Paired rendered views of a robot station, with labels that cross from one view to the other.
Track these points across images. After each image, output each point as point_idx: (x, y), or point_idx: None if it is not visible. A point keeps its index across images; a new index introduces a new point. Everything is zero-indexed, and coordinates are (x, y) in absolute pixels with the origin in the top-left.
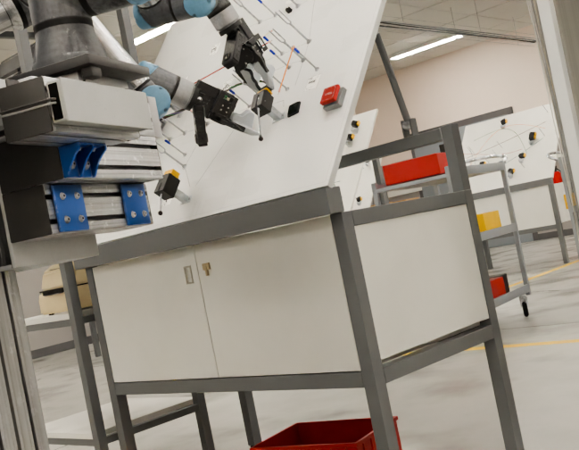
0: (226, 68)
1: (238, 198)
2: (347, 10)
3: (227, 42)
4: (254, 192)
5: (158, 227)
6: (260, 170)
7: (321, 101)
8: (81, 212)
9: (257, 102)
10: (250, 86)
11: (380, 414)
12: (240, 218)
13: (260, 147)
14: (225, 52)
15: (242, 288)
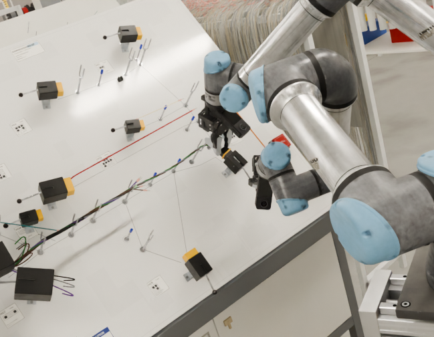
0: (240, 137)
1: (262, 244)
2: (202, 76)
3: (225, 114)
4: (275, 233)
5: (180, 313)
6: (259, 216)
7: None
8: None
9: (238, 161)
10: (217, 150)
11: (363, 333)
12: (278, 257)
13: (235, 200)
14: (233, 123)
15: (263, 317)
